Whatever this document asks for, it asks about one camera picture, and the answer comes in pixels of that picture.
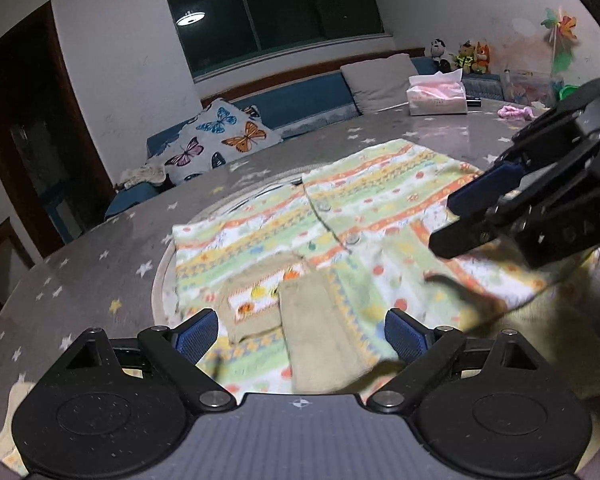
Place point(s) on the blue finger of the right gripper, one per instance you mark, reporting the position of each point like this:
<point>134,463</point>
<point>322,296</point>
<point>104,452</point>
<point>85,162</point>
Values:
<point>485,190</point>
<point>467,233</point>

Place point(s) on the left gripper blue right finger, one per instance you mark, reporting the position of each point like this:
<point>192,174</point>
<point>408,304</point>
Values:
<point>429,356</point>

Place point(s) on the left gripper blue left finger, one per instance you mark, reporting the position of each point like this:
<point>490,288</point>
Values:
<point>174,354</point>

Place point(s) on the colourful patterned children's shirt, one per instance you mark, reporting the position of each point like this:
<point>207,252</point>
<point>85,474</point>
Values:
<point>327,332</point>

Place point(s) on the pink hair scrunchie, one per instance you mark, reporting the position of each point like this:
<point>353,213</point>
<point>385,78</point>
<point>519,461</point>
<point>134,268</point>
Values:
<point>510,112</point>

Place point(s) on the pink tissue box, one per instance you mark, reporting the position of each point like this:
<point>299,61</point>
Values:
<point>437,94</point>

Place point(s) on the green plastic basin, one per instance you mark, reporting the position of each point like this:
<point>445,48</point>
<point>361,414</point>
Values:
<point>567,90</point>

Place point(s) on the orange fox plush toy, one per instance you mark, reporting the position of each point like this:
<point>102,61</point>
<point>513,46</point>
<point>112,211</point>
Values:
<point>473,57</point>

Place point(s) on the panda plush toy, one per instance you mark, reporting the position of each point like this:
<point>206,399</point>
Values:
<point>443,60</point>

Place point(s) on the colourful pinwheel toy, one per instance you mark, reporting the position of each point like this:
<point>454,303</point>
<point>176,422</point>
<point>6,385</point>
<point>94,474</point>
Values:
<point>561,37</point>

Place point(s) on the grey sofa cushion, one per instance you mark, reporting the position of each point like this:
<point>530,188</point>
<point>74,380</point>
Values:
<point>380,83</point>

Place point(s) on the crumpled beige cloth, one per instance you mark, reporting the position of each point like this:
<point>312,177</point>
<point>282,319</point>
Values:
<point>153,174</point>

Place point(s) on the blue corner sofa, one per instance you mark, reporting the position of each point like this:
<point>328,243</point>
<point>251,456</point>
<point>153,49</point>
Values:
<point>297,106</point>

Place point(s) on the butterfly print pillow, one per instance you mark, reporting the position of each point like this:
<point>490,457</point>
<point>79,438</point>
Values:
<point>220,134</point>

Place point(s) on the dark window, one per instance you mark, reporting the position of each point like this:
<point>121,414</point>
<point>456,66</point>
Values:
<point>219,33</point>

